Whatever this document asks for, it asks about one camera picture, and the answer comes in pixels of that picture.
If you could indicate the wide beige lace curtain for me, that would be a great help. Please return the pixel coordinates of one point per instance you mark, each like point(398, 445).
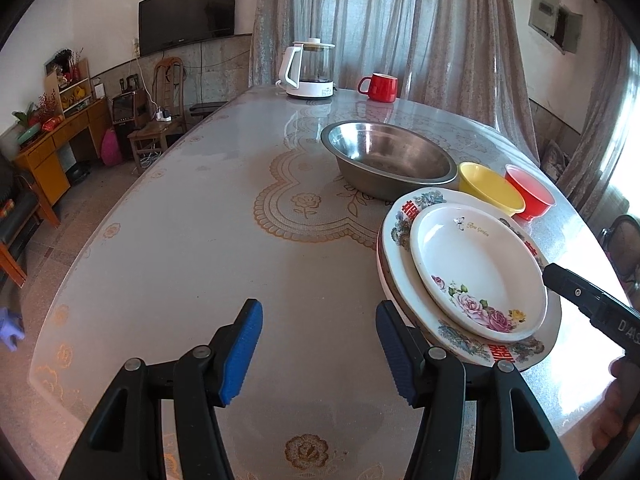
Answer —
point(400, 25)

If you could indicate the grey electrical panel box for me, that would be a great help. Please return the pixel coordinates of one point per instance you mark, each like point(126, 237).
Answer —
point(547, 10)

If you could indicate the narrow beige window curtain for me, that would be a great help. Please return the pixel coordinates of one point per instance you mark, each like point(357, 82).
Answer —
point(600, 110)

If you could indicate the red mug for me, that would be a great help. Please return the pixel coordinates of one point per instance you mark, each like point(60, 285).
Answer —
point(382, 89)

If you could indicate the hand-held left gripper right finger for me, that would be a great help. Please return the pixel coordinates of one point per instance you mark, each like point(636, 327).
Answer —
point(395, 355)

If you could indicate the orange wooden desk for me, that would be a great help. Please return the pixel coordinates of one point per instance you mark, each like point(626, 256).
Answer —
point(65, 135)

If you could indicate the brown wooden chair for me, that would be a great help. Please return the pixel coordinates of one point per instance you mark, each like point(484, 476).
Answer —
point(167, 90)

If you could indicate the black speaker box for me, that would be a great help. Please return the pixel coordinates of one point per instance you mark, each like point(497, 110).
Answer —
point(127, 107)

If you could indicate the black wall television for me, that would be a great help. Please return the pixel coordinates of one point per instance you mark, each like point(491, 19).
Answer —
point(187, 15)

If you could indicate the white electric glass kettle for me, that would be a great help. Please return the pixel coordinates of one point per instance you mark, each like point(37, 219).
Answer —
point(310, 72)

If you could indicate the medium plate with red print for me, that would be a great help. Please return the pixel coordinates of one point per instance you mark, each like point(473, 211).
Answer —
point(400, 230)

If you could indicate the purple plastic object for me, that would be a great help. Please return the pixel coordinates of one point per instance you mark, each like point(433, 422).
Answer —
point(11, 327)

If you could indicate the small white rose plate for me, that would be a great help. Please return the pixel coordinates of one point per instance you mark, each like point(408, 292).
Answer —
point(475, 270)

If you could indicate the red plastic bowl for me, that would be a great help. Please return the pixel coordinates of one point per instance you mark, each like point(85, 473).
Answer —
point(530, 195)

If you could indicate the black low stool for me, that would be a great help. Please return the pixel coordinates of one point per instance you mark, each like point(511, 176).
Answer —
point(207, 108)

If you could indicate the wooden bench with black seat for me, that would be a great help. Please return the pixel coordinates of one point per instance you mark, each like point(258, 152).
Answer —
point(20, 220)

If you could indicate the person's right hand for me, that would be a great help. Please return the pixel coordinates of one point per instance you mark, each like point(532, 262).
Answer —
point(617, 410)

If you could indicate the pink bag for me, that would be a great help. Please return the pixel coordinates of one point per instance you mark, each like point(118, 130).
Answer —
point(111, 147)

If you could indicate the green potted plant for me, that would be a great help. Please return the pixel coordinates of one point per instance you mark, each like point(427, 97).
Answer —
point(22, 117)

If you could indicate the white power strip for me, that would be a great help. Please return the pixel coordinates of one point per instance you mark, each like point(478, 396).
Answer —
point(163, 115)

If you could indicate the yellow plastic bowl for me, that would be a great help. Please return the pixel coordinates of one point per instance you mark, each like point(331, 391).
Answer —
point(487, 187)

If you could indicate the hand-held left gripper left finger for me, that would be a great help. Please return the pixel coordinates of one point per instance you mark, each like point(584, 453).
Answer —
point(242, 355)

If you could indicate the round-back dark chair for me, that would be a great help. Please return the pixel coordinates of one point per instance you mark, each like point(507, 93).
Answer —
point(622, 240)

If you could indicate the grey pillow by wall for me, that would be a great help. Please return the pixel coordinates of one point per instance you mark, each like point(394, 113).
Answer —
point(554, 160)

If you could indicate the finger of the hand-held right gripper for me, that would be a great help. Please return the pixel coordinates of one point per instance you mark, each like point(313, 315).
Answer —
point(570, 290)

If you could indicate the stainless steel bowl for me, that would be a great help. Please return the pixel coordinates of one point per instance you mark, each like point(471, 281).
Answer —
point(390, 155)

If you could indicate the large purple floral plate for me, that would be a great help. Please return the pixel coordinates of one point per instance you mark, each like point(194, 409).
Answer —
point(381, 267)

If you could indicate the small wooden desk shelf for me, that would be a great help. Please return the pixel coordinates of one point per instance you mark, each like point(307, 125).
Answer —
point(75, 87)

